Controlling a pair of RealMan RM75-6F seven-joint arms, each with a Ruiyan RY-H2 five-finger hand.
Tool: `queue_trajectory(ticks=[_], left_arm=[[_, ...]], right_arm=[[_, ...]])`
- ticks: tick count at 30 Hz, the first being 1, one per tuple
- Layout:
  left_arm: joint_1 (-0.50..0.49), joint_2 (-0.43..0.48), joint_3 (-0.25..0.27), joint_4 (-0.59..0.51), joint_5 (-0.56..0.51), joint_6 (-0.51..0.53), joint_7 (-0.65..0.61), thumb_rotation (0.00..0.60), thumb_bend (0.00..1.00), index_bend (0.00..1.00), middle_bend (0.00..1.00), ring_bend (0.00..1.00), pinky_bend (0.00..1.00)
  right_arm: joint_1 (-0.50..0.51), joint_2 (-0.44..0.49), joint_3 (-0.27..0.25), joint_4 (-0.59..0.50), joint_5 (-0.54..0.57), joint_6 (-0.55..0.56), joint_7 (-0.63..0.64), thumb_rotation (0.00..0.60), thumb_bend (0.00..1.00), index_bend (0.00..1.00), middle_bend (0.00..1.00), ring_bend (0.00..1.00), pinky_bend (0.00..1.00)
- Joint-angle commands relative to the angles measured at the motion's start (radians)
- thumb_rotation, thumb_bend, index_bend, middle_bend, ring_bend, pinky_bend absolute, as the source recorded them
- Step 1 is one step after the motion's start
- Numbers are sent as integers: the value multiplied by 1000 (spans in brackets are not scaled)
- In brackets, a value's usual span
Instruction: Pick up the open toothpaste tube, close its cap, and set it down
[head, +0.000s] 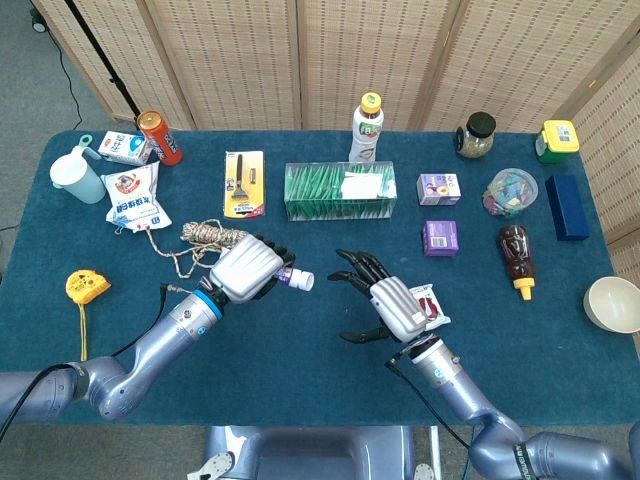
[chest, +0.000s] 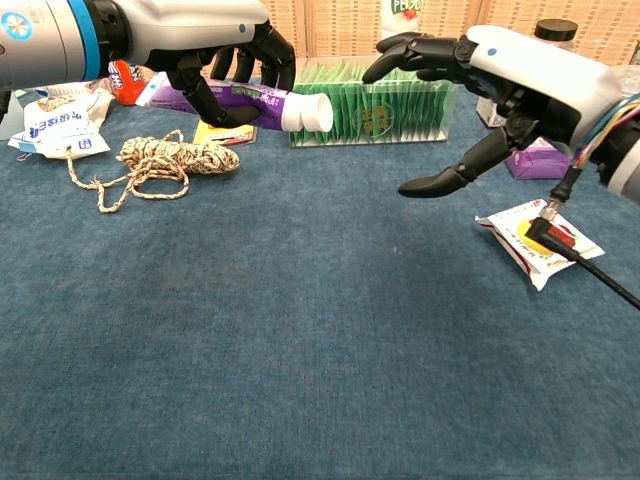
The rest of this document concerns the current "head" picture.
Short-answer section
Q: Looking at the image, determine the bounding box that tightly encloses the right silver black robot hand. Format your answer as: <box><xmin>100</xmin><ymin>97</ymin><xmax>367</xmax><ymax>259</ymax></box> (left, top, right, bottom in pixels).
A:
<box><xmin>327</xmin><ymin>248</ymin><xmax>436</xmax><ymax>346</ymax></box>

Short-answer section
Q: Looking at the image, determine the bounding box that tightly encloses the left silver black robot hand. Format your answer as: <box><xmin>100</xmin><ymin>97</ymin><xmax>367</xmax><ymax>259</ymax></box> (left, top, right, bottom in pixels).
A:
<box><xmin>202</xmin><ymin>233</ymin><xmax>297</xmax><ymax>305</ymax></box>

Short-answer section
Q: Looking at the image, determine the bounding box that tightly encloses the small purple white-capped bottle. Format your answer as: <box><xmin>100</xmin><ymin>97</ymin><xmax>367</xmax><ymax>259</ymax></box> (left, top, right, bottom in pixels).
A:
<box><xmin>276</xmin><ymin>267</ymin><xmax>316</xmax><ymax>292</ymax></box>

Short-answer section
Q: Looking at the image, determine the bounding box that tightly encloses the white blue-print powder bag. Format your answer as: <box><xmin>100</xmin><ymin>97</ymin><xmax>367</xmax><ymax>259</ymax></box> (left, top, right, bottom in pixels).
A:
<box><xmin>101</xmin><ymin>160</ymin><xmax>173</xmax><ymax>234</ymax></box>

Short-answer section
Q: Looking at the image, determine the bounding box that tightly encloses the brown syrup bottle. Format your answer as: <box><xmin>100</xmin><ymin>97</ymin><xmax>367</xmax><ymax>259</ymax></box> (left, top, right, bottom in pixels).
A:
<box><xmin>497</xmin><ymin>224</ymin><xmax>537</xmax><ymax>302</ymax></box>

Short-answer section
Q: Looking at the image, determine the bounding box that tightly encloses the white green drink bottle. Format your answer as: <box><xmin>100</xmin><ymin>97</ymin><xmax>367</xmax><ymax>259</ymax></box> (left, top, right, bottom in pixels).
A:
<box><xmin>348</xmin><ymin>92</ymin><xmax>386</xmax><ymax>164</ymax></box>

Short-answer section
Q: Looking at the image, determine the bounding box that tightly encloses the white snack packet red fruit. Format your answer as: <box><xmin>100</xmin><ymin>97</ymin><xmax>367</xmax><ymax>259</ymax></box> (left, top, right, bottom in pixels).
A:
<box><xmin>409</xmin><ymin>283</ymin><xmax>451</xmax><ymax>331</ymax></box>

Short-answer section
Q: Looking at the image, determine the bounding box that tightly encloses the purple wrapped pack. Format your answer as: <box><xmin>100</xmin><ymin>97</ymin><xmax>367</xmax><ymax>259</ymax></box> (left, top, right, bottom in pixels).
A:
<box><xmin>422</xmin><ymin>220</ymin><xmax>460</xmax><ymax>258</ymax></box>

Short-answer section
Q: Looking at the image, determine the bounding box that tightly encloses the razor in yellow blister pack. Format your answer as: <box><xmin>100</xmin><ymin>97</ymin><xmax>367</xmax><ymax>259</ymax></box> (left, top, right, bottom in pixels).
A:
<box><xmin>222</xmin><ymin>149</ymin><xmax>266</xmax><ymax>220</ymax></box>

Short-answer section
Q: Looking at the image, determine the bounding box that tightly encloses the blue tablecloth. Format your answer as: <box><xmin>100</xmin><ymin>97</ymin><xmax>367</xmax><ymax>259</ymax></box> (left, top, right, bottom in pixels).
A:
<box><xmin>0</xmin><ymin>129</ymin><xmax>640</xmax><ymax>429</ymax></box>

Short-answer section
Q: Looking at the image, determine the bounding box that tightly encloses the clear box of green teabags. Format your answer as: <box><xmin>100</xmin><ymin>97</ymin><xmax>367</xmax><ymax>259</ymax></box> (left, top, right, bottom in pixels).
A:
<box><xmin>283</xmin><ymin>160</ymin><xmax>399</xmax><ymax>222</ymax></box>

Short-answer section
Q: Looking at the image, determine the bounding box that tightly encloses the purple white carton box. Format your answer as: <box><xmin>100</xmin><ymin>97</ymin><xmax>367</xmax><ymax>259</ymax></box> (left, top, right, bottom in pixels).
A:
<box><xmin>415</xmin><ymin>172</ymin><xmax>462</xmax><ymax>207</ymax></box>

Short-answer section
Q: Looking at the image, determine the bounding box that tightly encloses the red soda can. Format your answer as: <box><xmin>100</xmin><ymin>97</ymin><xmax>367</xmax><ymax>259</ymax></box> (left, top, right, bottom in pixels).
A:
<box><xmin>136</xmin><ymin>109</ymin><xmax>184</xmax><ymax>167</ymax></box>

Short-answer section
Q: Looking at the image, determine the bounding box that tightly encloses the clear tub of binder clips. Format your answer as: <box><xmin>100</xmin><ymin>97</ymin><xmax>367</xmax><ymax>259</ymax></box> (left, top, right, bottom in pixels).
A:
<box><xmin>481</xmin><ymin>168</ymin><xmax>540</xmax><ymax>218</ymax></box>

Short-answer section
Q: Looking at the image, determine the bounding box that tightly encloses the yellow tape measure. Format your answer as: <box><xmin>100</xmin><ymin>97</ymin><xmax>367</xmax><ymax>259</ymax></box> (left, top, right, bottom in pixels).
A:
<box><xmin>65</xmin><ymin>269</ymin><xmax>112</xmax><ymax>362</ymax></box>

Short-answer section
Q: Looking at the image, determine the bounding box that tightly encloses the grey-blue robot torso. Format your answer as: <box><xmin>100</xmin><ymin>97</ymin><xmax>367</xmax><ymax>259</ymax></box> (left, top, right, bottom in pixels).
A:
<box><xmin>187</xmin><ymin>424</ymin><xmax>441</xmax><ymax>480</ymax></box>

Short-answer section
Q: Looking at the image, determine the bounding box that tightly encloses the white blue milk carton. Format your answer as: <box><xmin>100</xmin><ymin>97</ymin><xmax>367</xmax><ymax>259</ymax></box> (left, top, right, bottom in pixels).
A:
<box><xmin>97</xmin><ymin>130</ymin><xmax>153</xmax><ymax>167</ymax></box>

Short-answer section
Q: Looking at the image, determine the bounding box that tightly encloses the glass jar black lid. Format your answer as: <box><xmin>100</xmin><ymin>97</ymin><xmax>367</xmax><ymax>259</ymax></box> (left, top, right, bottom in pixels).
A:
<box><xmin>454</xmin><ymin>111</ymin><xmax>497</xmax><ymax>160</ymax></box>

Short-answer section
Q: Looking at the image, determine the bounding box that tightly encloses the light blue plastic pitcher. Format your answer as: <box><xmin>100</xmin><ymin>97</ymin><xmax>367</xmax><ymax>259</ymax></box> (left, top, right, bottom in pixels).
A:
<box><xmin>49</xmin><ymin>133</ymin><xmax>107</xmax><ymax>205</ymax></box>

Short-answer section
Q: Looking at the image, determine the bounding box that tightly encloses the dark blue rectangular box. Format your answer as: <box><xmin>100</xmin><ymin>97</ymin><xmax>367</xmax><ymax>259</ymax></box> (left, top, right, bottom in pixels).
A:
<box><xmin>544</xmin><ymin>174</ymin><xmax>591</xmax><ymax>243</ymax></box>

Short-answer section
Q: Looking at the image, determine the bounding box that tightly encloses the cream white bowl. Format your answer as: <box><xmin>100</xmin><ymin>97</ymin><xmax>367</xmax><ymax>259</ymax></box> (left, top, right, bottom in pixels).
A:
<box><xmin>583</xmin><ymin>275</ymin><xmax>640</xmax><ymax>333</ymax></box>

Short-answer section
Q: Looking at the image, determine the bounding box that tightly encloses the green container yellow lid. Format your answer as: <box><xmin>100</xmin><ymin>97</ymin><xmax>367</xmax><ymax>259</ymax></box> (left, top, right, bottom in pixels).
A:
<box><xmin>534</xmin><ymin>119</ymin><xmax>581</xmax><ymax>165</ymax></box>

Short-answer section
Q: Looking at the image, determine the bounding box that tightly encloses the bamboo folding screen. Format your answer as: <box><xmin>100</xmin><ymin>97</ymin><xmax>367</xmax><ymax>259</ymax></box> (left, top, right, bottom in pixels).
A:
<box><xmin>30</xmin><ymin>0</ymin><xmax>640</xmax><ymax>274</ymax></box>

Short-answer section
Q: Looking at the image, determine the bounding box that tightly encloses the black stand pole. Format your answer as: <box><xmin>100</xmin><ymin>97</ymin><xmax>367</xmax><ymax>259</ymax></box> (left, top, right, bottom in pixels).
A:
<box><xmin>63</xmin><ymin>0</ymin><xmax>144</xmax><ymax>121</ymax></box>

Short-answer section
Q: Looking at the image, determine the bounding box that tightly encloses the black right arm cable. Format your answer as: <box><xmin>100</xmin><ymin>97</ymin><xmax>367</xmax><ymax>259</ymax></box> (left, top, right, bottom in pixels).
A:
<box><xmin>383</xmin><ymin>349</ymin><xmax>474</xmax><ymax>451</ymax></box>

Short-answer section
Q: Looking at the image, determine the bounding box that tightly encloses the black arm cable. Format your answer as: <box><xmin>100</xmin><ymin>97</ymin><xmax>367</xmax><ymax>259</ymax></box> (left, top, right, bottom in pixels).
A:
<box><xmin>383</xmin><ymin>349</ymin><xmax>474</xmax><ymax>451</ymax></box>
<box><xmin>0</xmin><ymin>282</ymin><xmax>201</xmax><ymax>444</ymax></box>

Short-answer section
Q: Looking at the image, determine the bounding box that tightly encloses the braided multicolour rope bundle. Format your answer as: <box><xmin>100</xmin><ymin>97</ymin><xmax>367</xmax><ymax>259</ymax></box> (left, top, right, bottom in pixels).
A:
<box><xmin>147</xmin><ymin>218</ymin><xmax>251</xmax><ymax>280</ymax></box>

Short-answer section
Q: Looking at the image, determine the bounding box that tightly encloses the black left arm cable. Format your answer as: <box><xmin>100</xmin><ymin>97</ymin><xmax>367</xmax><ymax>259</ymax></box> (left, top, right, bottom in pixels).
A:
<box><xmin>0</xmin><ymin>282</ymin><xmax>201</xmax><ymax>444</ymax></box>

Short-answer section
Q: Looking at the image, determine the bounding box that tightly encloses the black floor cable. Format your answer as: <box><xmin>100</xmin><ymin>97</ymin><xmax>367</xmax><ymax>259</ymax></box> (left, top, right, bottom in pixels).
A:
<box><xmin>34</xmin><ymin>24</ymin><xmax>84</xmax><ymax>132</ymax></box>

